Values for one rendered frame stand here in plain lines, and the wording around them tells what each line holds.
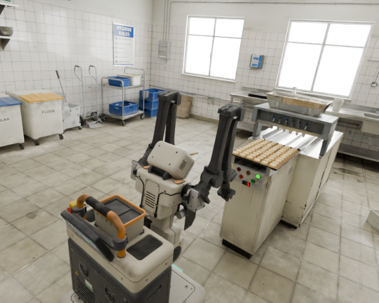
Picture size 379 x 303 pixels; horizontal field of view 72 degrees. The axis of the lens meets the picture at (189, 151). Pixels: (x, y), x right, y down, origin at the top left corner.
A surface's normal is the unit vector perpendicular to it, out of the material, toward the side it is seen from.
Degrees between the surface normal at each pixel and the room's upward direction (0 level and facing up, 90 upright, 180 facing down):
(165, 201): 82
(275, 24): 90
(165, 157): 47
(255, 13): 90
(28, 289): 0
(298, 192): 90
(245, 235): 90
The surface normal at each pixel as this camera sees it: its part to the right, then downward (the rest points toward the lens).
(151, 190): -0.59, 0.11
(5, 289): 0.09, -0.92
